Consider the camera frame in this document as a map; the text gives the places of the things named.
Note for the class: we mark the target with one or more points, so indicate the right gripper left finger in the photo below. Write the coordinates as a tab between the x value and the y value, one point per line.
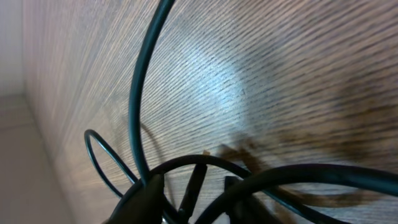
141	204

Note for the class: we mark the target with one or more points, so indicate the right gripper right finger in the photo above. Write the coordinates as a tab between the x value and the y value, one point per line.
251	210

